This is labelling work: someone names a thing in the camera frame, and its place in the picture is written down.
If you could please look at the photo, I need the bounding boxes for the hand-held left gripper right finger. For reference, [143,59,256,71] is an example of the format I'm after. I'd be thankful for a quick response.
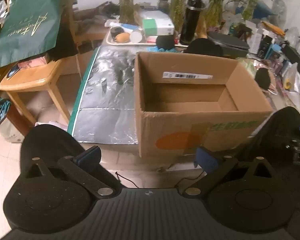
[179,146,275,197]

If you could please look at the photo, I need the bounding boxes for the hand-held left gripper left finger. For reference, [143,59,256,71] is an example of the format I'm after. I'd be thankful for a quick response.
[25,146,115,198]

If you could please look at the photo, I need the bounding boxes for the brown cardboard box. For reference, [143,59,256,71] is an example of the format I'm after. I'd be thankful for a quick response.
[134,52,274,158]

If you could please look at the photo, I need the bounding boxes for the clear plastic bag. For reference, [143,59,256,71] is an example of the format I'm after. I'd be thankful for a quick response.
[282,62,300,94]

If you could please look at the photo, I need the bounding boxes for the black cloth mask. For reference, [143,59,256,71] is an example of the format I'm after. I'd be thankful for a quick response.
[254,68,272,88]

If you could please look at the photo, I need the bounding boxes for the green wipes packet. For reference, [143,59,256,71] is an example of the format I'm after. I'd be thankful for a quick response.
[240,59,257,77]

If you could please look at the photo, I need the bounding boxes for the black flat box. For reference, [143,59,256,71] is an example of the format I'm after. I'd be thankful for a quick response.
[281,44,300,72]

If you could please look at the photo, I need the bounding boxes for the blue box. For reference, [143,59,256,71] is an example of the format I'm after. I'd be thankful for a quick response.
[264,44,282,61]

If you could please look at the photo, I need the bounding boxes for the tall black box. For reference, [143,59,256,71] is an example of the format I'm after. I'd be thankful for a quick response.
[257,35,273,57]

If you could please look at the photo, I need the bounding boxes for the white plastic bag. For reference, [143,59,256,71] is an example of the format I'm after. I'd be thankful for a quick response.
[0,97,25,143]

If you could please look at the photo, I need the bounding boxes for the white carton box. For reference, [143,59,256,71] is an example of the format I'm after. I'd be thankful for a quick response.
[250,27,265,53]

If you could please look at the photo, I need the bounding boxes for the orange cloth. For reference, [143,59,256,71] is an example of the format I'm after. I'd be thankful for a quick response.
[261,21,288,36]

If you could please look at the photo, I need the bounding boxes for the grey zip case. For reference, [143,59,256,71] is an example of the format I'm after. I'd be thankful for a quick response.
[207,31,250,58]

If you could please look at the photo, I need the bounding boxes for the wooden chair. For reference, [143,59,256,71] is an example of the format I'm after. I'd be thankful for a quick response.
[0,0,83,132]

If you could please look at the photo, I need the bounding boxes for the black tripod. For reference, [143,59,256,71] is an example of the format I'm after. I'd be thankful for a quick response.
[236,24,252,40]

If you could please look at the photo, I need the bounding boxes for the pink packet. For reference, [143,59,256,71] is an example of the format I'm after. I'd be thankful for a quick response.
[17,56,48,70]

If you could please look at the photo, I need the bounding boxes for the white tray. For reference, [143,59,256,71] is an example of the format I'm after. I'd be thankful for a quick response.
[106,21,189,47]

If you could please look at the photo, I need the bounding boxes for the black cloth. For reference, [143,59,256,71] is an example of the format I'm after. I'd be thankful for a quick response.
[47,2,78,62]

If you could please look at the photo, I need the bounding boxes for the blue cloth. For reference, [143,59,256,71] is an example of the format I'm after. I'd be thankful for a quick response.
[145,45,177,53]

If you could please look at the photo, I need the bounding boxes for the bamboo plant in glass vase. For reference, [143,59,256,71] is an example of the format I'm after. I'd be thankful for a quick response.
[170,0,190,28]
[117,0,137,25]
[244,0,263,22]
[206,0,228,28]

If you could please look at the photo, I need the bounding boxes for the low wooden table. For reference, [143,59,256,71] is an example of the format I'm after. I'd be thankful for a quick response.
[71,1,120,54]

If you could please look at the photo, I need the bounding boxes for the brown egg-shaped pouch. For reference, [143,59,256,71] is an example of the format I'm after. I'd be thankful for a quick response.
[114,32,130,43]

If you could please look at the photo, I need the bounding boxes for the brown paper bag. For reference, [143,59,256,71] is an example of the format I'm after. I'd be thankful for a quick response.
[195,19,208,39]

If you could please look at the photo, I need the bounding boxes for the white lidded jar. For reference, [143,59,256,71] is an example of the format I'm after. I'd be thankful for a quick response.
[129,29,143,43]

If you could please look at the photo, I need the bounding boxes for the white blue spray bottle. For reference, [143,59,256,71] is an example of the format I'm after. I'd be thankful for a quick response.
[104,21,140,31]

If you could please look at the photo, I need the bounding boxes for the black thermos bottle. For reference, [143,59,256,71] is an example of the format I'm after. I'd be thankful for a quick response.
[179,0,207,46]

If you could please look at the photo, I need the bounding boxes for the green white tissue box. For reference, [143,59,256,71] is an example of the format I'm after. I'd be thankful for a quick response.
[141,17,175,36]

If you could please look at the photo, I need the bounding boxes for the green tote bag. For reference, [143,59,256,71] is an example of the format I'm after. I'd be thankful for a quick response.
[0,0,67,69]

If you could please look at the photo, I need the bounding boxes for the white plastic package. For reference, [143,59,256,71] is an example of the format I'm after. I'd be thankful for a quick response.
[140,10,171,22]

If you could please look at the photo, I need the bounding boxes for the dark glass jar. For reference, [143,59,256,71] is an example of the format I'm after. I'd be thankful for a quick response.
[158,0,170,14]

